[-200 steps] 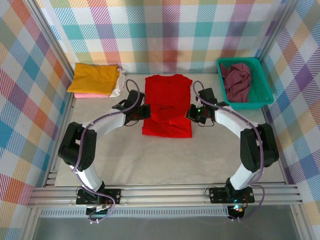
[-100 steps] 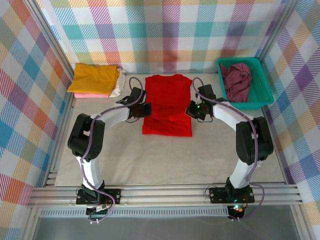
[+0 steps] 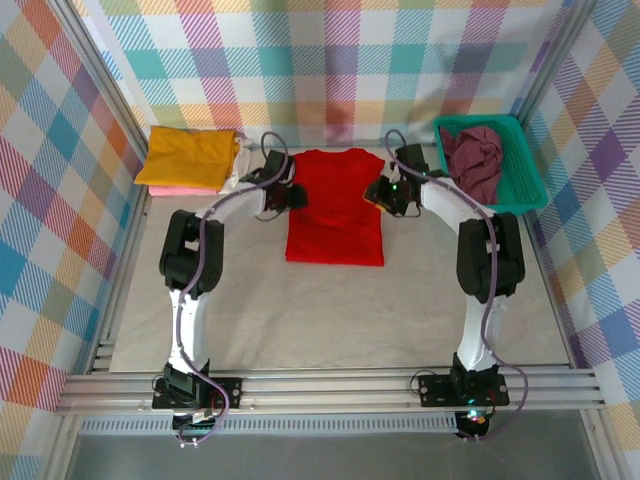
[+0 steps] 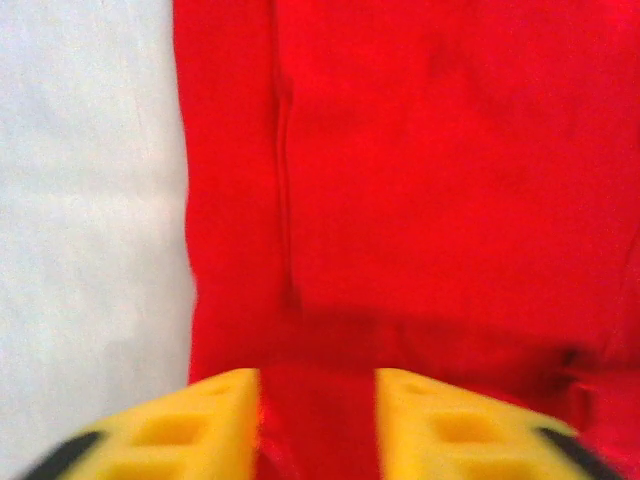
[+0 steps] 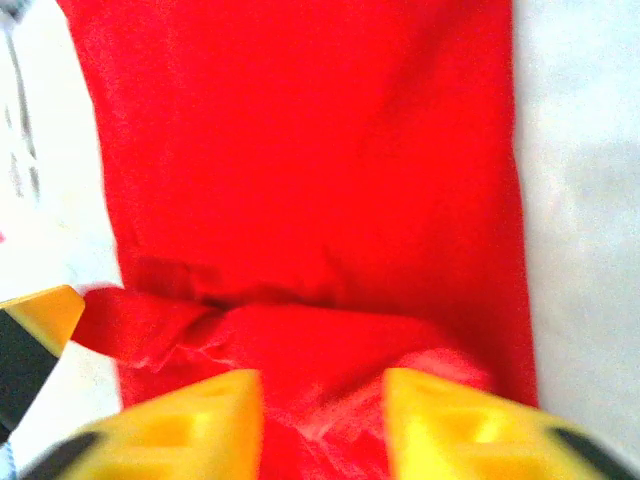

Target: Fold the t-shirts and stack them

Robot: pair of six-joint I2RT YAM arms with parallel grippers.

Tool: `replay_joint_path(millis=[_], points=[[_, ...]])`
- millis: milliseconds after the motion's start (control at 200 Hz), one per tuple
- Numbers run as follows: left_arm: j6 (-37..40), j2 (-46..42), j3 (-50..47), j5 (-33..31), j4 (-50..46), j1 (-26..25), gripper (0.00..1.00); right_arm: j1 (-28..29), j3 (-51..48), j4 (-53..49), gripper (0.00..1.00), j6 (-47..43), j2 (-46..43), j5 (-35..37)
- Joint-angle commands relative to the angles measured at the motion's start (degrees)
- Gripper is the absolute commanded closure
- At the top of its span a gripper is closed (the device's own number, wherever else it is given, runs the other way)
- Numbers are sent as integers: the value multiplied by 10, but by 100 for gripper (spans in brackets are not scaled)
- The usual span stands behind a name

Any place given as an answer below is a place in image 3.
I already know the red t-shirt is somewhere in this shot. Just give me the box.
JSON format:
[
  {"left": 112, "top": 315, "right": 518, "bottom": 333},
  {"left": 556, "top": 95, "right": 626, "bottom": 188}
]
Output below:
[{"left": 284, "top": 147, "right": 386, "bottom": 267}]

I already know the white folded t-shirt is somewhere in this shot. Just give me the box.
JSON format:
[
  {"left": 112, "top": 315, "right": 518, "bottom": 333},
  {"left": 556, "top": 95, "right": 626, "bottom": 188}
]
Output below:
[{"left": 217, "top": 135, "right": 259, "bottom": 196}]

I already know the maroon t-shirt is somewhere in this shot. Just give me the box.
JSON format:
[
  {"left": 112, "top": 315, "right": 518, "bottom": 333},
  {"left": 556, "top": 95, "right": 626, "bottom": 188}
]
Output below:
[{"left": 443, "top": 125, "right": 505, "bottom": 206}]

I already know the yellow folded t-shirt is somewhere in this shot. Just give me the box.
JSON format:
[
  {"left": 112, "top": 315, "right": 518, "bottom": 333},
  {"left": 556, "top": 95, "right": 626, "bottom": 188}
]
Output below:
[{"left": 134, "top": 125, "right": 240, "bottom": 191}]

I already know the pink folded t-shirt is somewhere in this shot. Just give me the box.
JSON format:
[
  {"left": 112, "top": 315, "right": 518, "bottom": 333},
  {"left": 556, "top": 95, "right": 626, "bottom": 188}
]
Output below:
[{"left": 148, "top": 184, "right": 219, "bottom": 198}]

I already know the teal plastic basket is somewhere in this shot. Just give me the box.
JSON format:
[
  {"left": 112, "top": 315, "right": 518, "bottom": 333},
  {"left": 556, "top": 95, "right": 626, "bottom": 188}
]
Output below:
[{"left": 432, "top": 114, "right": 549, "bottom": 217}]

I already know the small circuit board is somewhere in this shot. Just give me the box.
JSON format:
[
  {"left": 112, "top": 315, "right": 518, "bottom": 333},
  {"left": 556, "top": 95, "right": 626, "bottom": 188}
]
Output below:
[
  {"left": 172, "top": 407, "right": 224, "bottom": 449},
  {"left": 457, "top": 407, "right": 494, "bottom": 441}
]

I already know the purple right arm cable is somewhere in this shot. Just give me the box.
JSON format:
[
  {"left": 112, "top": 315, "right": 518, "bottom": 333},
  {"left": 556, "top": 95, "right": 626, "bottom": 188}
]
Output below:
[{"left": 383, "top": 128, "right": 530, "bottom": 444}]

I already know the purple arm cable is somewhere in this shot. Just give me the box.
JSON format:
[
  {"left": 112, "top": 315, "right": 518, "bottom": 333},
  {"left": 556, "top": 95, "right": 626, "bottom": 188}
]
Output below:
[
  {"left": 383, "top": 128, "right": 530, "bottom": 444},
  {"left": 174, "top": 130, "right": 292, "bottom": 449}
]

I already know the aluminium front frame rail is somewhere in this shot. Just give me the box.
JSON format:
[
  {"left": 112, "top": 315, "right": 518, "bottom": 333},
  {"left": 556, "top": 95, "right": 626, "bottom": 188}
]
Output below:
[{"left": 54, "top": 367, "right": 611, "bottom": 416}]

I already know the aluminium frame post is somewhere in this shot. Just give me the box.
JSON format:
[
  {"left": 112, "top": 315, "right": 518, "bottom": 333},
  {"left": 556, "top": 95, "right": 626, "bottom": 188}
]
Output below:
[
  {"left": 509, "top": 0, "right": 600, "bottom": 126},
  {"left": 47, "top": 0, "right": 154, "bottom": 151}
]

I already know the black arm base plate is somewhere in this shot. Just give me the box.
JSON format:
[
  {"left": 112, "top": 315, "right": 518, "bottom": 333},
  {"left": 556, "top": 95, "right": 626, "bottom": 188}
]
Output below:
[
  {"left": 151, "top": 377, "right": 244, "bottom": 411},
  {"left": 418, "top": 372, "right": 510, "bottom": 407}
]

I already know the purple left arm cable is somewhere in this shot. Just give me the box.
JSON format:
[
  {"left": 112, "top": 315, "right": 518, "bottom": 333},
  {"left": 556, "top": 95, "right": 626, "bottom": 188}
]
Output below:
[{"left": 174, "top": 130, "right": 292, "bottom": 449}]

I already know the grey slotted cable duct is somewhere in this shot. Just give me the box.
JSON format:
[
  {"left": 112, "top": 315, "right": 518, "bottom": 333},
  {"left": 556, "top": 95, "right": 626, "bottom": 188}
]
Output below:
[{"left": 79, "top": 418, "right": 461, "bottom": 435}]

